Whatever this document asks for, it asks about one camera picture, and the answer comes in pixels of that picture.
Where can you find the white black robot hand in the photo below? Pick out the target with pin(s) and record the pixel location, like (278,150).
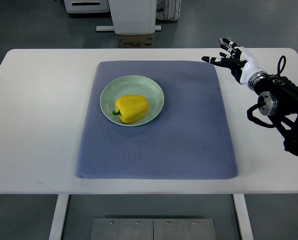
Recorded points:
(241,63)

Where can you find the yellow bell pepper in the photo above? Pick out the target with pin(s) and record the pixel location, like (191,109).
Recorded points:
(131,108)

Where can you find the light green plate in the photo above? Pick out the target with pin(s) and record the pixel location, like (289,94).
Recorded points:
(132,85)

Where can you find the striped fabric bag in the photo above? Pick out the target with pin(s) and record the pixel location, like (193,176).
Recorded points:
(168,10)

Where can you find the cardboard box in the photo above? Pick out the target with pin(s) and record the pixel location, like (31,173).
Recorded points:
(136,41)

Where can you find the right white table leg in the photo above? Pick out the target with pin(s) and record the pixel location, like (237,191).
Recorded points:
(243,217)

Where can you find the white table leg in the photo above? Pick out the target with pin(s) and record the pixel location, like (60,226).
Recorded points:
(59,216)
(243,217)

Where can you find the white appliance with slot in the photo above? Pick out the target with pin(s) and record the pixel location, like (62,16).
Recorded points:
(86,6)

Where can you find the left white table leg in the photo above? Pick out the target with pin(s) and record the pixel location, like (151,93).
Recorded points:
(59,216)

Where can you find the white pedestal column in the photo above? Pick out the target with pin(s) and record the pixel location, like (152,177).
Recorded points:
(132,17)

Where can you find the metal base plate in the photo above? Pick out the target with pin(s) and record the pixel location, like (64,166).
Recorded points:
(153,229)

